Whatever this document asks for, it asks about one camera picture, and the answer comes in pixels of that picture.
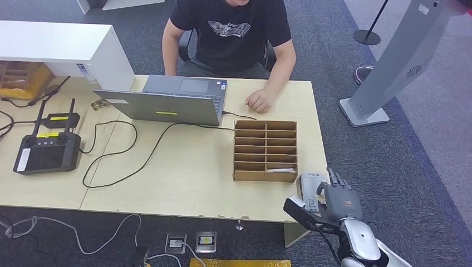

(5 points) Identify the long black looped cable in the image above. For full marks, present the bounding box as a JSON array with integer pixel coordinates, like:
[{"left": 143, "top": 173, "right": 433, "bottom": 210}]
[{"left": 79, "top": 120, "right": 235, "bottom": 189}]

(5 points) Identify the floor socket with white plug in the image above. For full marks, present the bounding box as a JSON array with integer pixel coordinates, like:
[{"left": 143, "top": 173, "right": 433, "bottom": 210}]
[{"left": 165, "top": 232, "right": 188, "bottom": 255}]

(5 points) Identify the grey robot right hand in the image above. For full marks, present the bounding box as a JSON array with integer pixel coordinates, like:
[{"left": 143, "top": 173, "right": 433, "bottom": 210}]
[{"left": 316, "top": 167, "right": 364, "bottom": 223}]

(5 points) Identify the black stanchion pole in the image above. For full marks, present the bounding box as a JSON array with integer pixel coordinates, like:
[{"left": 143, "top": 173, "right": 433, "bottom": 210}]
[{"left": 353, "top": 0, "right": 390, "bottom": 46}]

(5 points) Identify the person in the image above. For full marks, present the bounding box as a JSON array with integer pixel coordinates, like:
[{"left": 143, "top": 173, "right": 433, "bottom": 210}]
[{"left": 161, "top": 0, "right": 297, "bottom": 114}]

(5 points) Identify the wooden card organizer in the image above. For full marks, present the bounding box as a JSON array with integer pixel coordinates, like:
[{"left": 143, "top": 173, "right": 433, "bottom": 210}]
[{"left": 232, "top": 120, "right": 299, "bottom": 184}]

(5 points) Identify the metal floor socket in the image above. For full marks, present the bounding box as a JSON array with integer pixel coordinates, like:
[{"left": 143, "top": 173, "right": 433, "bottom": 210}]
[{"left": 195, "top": 231, "right": 218, "bottom": 254}]

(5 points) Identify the shoe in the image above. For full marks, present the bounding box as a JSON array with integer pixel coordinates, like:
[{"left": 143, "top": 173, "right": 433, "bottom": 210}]
[{"left": 355, "top": 65, "right": 374, "bottom": 86}]

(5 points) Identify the yellow floor tape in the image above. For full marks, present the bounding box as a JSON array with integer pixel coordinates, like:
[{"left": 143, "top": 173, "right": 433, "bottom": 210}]
[{"left": 189, "top": 258, "right": 292, "bottom": 267}]

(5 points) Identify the white cabinet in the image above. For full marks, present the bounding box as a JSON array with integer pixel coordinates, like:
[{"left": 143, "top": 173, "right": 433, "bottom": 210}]
[{"left": 0, "top": 20, "right": 136, "bottom": 92}]

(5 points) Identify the grey floor cable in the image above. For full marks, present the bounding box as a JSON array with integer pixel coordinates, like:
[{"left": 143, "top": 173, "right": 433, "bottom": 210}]
[{"left": 0, "top": 214, "right": 142, "bottom": 256}]

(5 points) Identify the grey card reader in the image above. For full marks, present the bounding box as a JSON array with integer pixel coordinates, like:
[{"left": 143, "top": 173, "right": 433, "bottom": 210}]
[{"left": 299, "top": 172, "right": 331, "bottom": 214}]

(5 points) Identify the black cable with adapter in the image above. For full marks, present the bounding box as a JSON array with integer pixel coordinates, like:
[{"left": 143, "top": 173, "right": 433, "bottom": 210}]
[{"left": 2, "top": 76, "right": 71, "bottom": 108}]

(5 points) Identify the small camouflage patterned item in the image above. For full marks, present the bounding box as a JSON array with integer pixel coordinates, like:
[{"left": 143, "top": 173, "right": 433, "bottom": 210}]
[{"left": 91, "top": 98, "right": 111, "bottom": 111}]

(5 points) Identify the black remote controller with antennas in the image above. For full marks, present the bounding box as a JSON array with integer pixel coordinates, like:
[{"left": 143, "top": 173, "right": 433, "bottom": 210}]
[{"left": 13, "top": 97, "right": 82, "bottom": 176}]

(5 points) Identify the grey laptop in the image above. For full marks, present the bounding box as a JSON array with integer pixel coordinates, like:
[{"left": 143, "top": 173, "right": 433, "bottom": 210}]
[{"left": 93, "top": 75, "right": 228, "bottom": 127}]

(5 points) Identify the white furniture base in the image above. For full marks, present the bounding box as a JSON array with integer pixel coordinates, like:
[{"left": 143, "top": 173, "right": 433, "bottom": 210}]
[{"left": 76, "top": 0, "right": 165, "bottom": 16}]

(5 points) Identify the yellow cardboard box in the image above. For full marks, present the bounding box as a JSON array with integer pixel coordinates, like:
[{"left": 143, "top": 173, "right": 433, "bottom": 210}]
[{"left": 0, "top": 61, "right": 55, "bottom": 100}]

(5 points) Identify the small black device yellow label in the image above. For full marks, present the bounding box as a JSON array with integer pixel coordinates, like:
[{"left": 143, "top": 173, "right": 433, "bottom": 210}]
[{"left": 41, "top": 112, "right": 81, "bottom": 129}]

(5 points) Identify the pale desk leg panel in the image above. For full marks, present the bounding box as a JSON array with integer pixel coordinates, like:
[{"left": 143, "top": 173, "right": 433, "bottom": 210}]
[{"left": 284, "top": 222, "right": 311, "bottom": 248}]

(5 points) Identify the short black laptop cable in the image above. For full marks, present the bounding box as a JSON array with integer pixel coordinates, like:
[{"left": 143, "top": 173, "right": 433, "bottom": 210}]
[{"left": 222, "top": 110, "right": 258, "bottom": 121}]

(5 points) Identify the thin black cable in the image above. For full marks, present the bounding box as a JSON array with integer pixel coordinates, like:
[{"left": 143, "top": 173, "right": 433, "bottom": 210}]
[{"left": 0, "top": 110, "right": 44, "bottom": 140}]

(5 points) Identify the white power cable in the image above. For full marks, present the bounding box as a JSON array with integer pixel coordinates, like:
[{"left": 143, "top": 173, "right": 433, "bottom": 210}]
[{"left": 145, "top": 241, "right": 207, "bottom": 267}]

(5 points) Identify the grey kiosk stand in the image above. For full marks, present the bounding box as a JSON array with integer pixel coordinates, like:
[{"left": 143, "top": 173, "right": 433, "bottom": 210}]
[{"left": 338, "top": 0, "right": 458, "bottom": 128}]

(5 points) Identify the person's left hand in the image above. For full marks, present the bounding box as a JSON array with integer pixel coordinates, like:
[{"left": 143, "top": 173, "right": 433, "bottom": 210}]
[{"left": 245, "top": 88, "right": 276, "bottom": 114}]

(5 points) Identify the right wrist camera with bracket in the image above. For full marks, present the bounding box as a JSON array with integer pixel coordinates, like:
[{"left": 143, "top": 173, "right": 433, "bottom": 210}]
[{"left": 283, "top": 195, "right": 343, "bottom": 236}]

